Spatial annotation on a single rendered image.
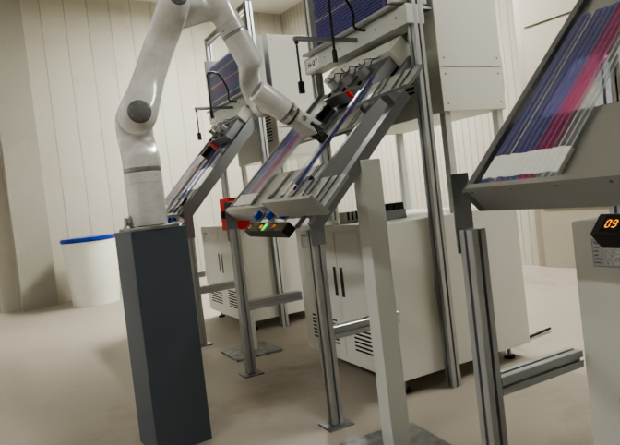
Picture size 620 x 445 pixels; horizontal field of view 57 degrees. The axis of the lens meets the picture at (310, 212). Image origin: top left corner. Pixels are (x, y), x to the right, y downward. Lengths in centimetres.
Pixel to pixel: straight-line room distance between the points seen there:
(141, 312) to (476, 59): 153
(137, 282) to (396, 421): 86
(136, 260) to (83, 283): 357
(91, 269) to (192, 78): 247
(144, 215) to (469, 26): 140
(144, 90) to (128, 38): 463
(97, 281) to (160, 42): 364
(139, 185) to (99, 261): 350
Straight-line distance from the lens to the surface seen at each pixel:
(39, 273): 587
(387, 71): 215
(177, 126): 647
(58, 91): 620
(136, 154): 190
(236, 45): 205
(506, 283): 240
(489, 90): 240
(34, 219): 586
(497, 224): 236
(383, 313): 164
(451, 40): 232
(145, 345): 187
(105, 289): 541
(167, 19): 198
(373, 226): 160
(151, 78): 194
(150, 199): 188
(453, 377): 221
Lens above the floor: 75
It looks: 2 degrees down
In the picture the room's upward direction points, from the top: 7 degrees counter-clockwise
